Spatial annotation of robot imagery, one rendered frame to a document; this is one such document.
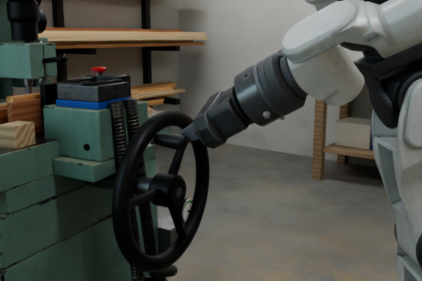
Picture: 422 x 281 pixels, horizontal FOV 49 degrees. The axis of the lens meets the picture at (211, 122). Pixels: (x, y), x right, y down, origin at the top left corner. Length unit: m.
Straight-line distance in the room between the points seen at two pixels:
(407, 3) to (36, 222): 0.67
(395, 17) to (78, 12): 3.65
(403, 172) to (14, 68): 0.82
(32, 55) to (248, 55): 3.68
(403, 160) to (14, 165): 0.75
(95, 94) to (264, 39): 3.70
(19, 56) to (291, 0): 3.53
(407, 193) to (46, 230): 0.74
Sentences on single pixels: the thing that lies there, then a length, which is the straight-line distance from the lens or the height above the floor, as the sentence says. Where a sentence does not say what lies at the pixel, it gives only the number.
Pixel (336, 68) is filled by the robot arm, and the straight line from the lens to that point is 0.64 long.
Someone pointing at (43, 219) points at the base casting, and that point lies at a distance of 0.88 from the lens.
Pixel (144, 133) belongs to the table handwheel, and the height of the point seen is 0.93.
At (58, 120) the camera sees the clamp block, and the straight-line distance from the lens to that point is 0.87.
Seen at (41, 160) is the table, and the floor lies 0.87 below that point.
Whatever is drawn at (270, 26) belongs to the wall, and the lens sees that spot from 4.42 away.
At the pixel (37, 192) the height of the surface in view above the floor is 0.82.
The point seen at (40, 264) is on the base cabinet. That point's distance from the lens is 0.91.
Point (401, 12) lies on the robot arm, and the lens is 0.61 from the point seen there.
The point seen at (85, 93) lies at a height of 0.99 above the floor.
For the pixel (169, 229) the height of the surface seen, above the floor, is 0.62.
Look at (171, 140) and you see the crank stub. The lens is 0.75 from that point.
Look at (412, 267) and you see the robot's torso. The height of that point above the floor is 0.54.
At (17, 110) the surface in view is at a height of 0.95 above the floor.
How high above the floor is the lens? 1.08
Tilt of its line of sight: 11 degrees down
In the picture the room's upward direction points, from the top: straight up
